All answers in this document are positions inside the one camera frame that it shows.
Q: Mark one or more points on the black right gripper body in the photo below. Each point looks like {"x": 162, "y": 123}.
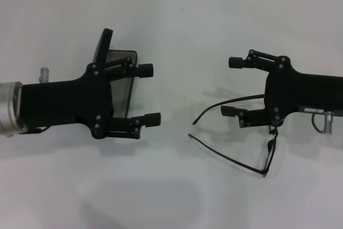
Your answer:
{"x": 294, "y": 92}

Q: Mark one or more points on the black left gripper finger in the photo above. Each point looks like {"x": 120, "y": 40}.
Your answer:
{"x": 151, "y": 119}
{"x": 144, "y": 70}

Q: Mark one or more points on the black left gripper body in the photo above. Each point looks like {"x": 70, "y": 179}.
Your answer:
{"x": 67, "y": 103}

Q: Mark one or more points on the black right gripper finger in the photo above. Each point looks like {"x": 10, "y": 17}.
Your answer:
{"x": 227, "y": 111}
{"x": 235, "y": 62}

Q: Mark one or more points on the black glasses case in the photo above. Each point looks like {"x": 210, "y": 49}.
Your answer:
{"x": 121, "y": 89}

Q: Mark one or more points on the black thin-frame glasses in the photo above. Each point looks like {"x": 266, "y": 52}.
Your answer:
{"x": 264, "y": 172}

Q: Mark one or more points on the short silver connector stub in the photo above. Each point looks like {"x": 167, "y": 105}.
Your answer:
{"x": 44, "y": 74}

